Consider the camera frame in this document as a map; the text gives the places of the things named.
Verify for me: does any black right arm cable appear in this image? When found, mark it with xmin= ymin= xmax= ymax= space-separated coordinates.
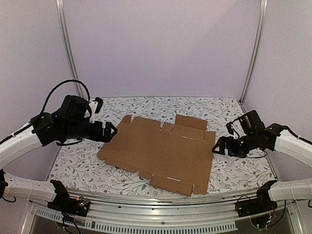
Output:
xmin=280 ymin=124 xmax=312 ymax=143

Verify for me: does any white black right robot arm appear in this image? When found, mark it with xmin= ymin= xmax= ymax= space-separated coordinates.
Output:
xmin=212 ymin=110 xmax=312 ymax=213

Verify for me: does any aluminium front rail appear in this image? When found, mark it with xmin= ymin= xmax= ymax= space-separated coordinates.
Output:
xmin=21 ymin=189 xmax=303 ymax=234

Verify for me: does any left aluminium frame post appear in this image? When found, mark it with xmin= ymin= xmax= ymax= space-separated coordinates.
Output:
xmin=55 ymin=0 xmax=82 ymax=98

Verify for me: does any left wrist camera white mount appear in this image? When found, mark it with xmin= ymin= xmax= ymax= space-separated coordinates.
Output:
xmin=84 ymin=97 xmax=103 ymax=123

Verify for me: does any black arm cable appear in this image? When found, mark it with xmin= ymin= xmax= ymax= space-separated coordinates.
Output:
xmin=280 ymin=124 xmax=312 ymax=143
xmin=41 ymin=79 xmax=91 ymax=115

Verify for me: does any right aluminium frame post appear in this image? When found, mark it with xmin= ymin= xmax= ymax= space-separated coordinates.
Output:
xmin=238 ymin=0 xmax=268 ymax=106

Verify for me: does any aluminium frame post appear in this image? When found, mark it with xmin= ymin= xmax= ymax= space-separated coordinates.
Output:
xmin=55 ymin=0 xmax=82 ymax=98
xmin=238 ymin=0 xmax=268 ymax=106

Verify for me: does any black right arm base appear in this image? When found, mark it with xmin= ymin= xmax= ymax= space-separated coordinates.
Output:
xmin=235 ymin=180 xmax=277 ymax=217

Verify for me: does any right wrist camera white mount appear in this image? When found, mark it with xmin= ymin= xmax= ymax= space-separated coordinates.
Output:
xmin=226 ymin=122 xmax=240 ymax=139

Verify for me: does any floral patterned table mat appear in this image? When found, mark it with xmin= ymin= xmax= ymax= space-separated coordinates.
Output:
xmin=48 ymin=97 xmax=276 ymax=198

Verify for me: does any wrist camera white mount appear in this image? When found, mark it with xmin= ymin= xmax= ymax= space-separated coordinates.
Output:
xmin=84 ymin=97 xmax=103 ymax=123
xmin=226 ymin=122 xmax=240 ymax=139

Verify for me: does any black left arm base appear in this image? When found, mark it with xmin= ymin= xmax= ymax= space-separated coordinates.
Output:
xmin=47 ymin=180 xmax=91 ymax=217

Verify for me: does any brown cardboard box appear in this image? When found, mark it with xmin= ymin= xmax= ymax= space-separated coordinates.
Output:
xmin=97 ymin=115 xmax=215 ymax=196

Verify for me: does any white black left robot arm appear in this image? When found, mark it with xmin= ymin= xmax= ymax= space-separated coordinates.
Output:
xmin=0 ymin=95 xmax=117 ymax=212

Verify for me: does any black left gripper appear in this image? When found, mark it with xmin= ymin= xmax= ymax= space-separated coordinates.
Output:
xmin=63 ymin=120 xmax=118 ymax=142

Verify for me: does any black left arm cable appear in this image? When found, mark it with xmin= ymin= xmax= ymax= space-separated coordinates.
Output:
xmin=41 ymin=79 xmax=91 ymax=115

